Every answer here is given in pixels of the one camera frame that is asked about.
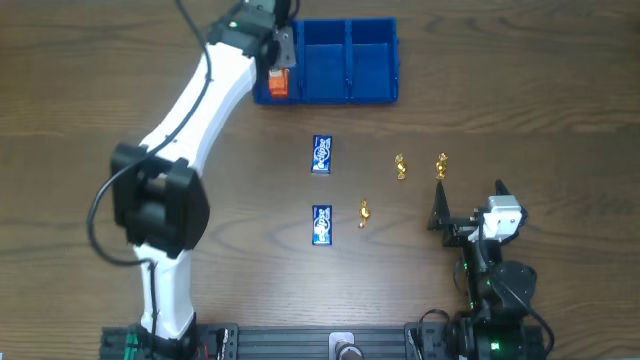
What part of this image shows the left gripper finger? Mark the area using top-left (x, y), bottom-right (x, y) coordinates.
top-left (272, 25), bottom-right (298, 71)

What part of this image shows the black cable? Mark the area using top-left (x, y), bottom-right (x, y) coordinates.
top-left (452, 239), bottom-right (557, 359)
top-left (86, 0), bottom-right (215, 269)

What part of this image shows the orange candy box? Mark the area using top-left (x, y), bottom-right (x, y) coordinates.
top-left (268, 68), bottom-right (292, 100)

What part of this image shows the blue candy pack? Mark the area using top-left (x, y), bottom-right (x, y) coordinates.
top-left (311, 204), bottom-right (334, 247)
top-left (310, 134), bottom-right (334, 176)

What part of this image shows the blue tray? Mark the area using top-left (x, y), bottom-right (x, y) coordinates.
top-left (252, 17), bottom-right (401, 107)

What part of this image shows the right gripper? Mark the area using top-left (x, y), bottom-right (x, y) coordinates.
top-left (427, 179), bottom-right (512, 248)

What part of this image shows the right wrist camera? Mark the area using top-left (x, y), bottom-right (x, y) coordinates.
top-left (479, 194), bottom-right (524, 244)

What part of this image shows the mounting rail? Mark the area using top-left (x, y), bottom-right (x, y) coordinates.
top-left (99, 323), bottom-right (547, 360)

